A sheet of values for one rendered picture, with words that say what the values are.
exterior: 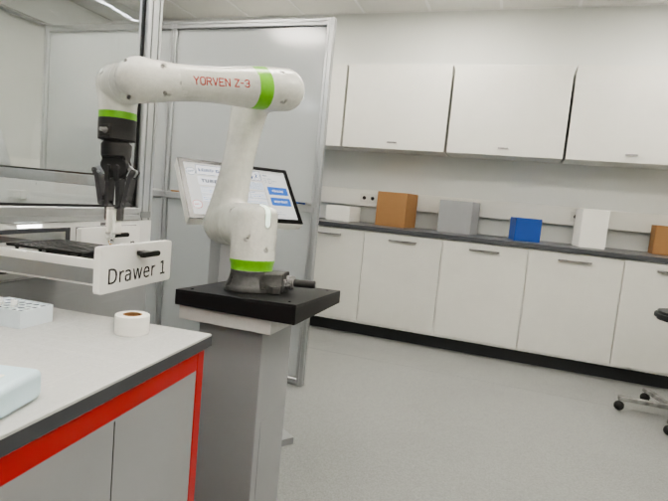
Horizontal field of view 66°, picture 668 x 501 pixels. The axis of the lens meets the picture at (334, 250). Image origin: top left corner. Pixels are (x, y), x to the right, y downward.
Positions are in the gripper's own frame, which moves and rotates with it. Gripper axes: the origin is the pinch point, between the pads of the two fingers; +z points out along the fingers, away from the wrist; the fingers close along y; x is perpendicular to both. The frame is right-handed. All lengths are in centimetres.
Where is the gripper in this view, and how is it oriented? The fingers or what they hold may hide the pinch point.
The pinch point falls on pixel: (113, 221)
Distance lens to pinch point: 146.9
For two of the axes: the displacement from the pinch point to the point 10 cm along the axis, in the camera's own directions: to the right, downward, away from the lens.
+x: 2.5, -0.7, 9.7
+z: -0.8, 9.9, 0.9
